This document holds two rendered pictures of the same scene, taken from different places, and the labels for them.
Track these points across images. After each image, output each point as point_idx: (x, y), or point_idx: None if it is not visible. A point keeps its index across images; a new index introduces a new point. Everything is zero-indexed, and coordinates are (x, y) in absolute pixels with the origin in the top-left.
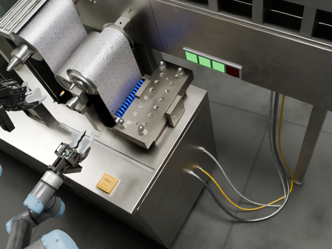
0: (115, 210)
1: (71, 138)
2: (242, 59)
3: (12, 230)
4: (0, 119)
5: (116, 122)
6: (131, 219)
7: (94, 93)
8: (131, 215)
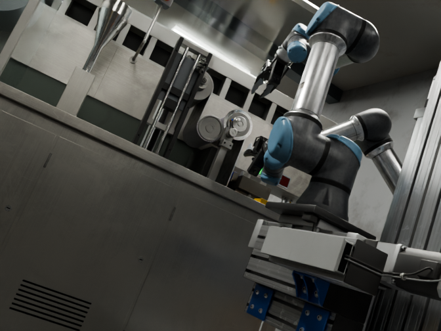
0: (209, 297)
1: (251, 145)
2: (294, 171)
3: None
4: (279, 71)
5: (243, 173)
6: (230, 307)
7: (242, 137)
8: None
